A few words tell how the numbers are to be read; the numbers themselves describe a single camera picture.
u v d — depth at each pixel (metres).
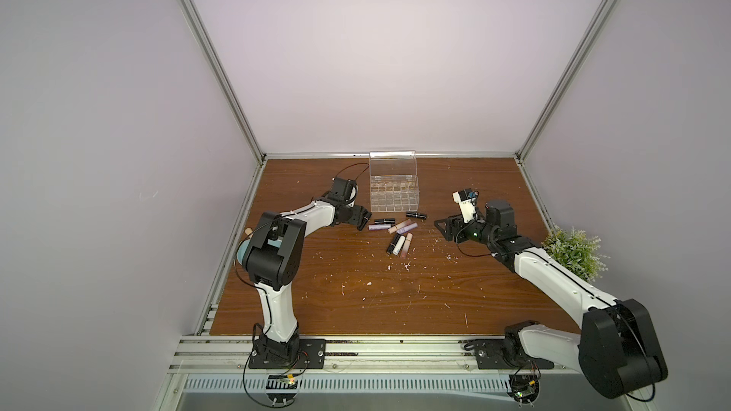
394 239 0.94
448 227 0.75
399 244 0.92
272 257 0.52
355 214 0.91
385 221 0.97
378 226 0.97
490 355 0.73
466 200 0.74
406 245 0.92
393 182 1.07
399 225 0.97
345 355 0.74
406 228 0.97
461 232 0.74
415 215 1.00
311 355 0.73
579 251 0.73
